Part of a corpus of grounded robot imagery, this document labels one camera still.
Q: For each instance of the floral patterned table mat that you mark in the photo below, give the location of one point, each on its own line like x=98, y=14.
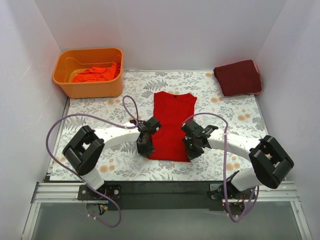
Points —
x=239, y=114

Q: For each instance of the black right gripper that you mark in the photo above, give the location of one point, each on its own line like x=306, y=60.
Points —
x=193, y=149

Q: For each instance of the folded pink t shirt underneath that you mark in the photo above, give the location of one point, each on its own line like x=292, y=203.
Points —
x=256, y=68

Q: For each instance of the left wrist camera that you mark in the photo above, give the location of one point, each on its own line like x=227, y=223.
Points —
x=152, y=125

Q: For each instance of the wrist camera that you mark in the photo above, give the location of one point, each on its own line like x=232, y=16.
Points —
x=191, y=129
x=152, y=125

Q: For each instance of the folded dark maroon t shirt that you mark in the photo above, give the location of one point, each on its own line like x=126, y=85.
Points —
x=238, y=78

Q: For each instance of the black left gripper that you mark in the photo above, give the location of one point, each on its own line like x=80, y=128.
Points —
x=145, y=147

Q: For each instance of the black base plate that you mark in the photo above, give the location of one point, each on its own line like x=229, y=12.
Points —
x=163, y=195

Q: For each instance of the aluminium frame rail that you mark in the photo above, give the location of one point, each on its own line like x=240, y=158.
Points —
x=61, y=211

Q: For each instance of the orange t shirt in basin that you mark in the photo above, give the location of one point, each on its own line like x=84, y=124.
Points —
x=98, y=74

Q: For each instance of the orange plastic basin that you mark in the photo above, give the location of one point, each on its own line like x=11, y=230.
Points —
x=72, y=62

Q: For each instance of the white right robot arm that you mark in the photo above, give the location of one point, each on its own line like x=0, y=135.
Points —
x=270, y=163

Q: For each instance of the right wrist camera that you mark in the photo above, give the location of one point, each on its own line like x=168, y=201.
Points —
x=191, y=129

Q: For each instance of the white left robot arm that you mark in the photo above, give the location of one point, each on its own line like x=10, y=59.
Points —
x=84, y=149

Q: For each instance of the red t shirt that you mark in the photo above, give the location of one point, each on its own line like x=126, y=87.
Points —
x=171, y=111

